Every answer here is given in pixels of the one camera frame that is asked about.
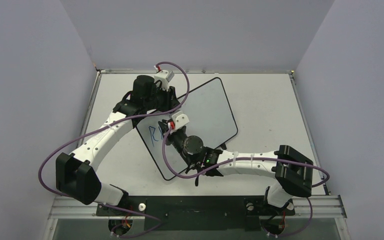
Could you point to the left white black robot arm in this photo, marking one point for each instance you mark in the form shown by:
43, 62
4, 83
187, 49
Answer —
76, 172

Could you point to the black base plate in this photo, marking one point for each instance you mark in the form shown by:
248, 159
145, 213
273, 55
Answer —
198, 213

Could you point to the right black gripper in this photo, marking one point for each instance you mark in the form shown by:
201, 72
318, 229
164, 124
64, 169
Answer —
170, 133

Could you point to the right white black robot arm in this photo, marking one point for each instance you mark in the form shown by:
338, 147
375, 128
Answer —
290, 169

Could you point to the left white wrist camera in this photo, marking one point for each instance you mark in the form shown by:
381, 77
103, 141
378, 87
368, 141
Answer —
162, 78

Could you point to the aluminium front rail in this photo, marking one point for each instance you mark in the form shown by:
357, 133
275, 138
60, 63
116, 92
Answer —
324, 206

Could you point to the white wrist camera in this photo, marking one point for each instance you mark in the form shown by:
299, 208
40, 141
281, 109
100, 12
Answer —
178, 120
162, 78

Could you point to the black framed whiteboard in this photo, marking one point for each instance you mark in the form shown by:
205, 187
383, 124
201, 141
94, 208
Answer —
210, 117

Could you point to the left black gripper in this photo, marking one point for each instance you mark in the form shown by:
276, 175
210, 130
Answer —
171, 101

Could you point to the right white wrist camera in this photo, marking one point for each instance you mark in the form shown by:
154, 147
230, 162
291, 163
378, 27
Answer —
178, 120

